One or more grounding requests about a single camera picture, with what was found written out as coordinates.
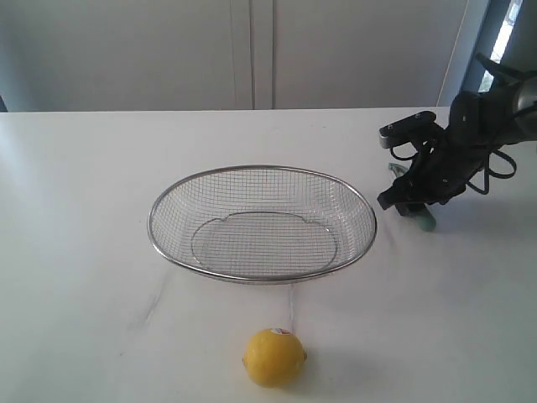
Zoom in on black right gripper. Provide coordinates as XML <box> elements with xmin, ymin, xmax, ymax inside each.
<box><xmin>377</xmin><ymin>92</ymin><xmax>503</xmax><ymax>217</ymax></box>

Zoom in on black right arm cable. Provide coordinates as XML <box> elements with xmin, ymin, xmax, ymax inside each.
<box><xmin>388</xmin><ymin>138</ymin><xmax>518</xmax><ymax>196</ymax></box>

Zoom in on yellow lemon with sticker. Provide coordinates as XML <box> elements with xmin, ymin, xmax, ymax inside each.
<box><xmin>242</xmin><ymin>327</ymin><xmax>308</xmax><ymax>388</ymax></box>

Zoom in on oval wire mesh basket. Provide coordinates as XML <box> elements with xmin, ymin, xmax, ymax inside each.
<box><xmin>147</xmin><ymin>165</ymin><xmax>378</xmax><ymax>285</ymax></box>

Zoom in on white cabinet doors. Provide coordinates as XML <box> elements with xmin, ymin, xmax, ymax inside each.
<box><xmin>1</xmin><ymin>1</ymin><xmax>487</xmax><ymax>112</ymax></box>

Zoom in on teal handled vegetable peeler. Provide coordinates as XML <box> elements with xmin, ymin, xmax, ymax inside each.
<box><xmin>388</xmin><ymin>163</ymin><xmax>436</xmax><ymax>232</ymax></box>

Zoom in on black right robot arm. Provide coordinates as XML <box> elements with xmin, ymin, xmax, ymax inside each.
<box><xmin>378</xmin><ymin>53</ymin><xmax>536</xmax><ymax>216</ymax></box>

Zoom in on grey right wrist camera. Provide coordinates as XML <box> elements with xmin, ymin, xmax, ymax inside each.
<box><xmin>379</xmin><ymin>111</ymin><xmax>436</xmax><ymax>149</ymax></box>

